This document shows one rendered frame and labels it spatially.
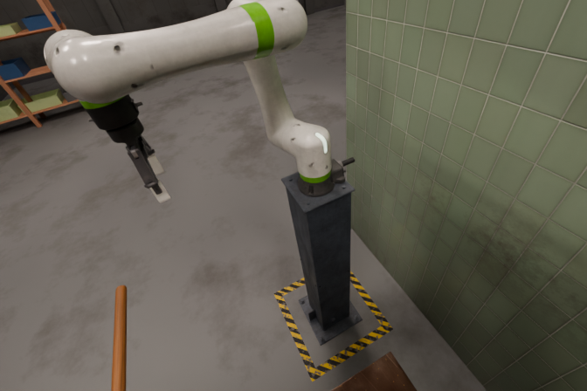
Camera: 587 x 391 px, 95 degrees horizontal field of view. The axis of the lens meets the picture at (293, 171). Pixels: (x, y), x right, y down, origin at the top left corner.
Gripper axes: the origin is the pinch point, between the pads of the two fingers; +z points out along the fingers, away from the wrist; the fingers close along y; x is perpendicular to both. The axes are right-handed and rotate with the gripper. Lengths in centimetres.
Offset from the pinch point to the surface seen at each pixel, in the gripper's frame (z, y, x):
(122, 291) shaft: 26.5, -6.5, 24.6
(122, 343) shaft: 26.8, -22.6, 24.9
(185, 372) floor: 146, 16, 51
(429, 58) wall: -6, -1, -102
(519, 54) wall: -14, -30, -101
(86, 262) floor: 144, 147, 117
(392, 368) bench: 91, -53, -46
